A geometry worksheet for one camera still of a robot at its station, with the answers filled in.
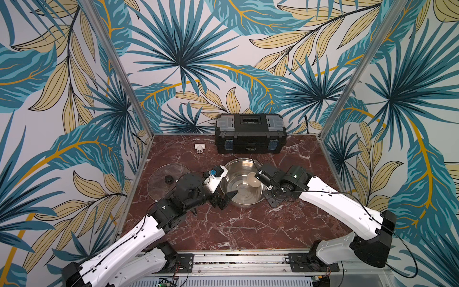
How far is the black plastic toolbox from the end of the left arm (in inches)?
17.6

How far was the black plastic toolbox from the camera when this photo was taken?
100 cm

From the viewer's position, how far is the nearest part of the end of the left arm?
0.60 metres
